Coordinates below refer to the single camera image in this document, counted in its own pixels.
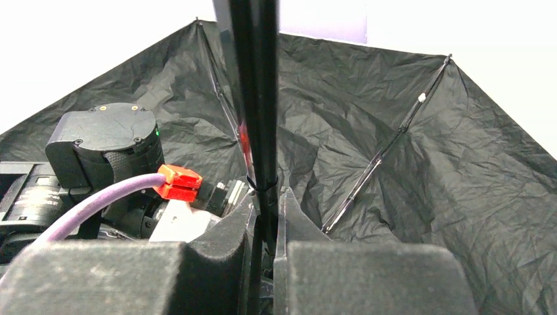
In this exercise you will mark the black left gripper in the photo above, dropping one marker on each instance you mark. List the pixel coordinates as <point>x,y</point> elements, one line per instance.
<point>87,152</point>

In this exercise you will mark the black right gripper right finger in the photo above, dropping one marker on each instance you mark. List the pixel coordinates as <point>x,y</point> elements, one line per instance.
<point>315,275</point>

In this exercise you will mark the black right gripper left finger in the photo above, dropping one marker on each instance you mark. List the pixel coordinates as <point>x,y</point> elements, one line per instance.
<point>208,275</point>

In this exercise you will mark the lilac folding umbrella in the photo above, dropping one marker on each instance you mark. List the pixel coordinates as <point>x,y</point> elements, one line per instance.
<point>378,147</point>

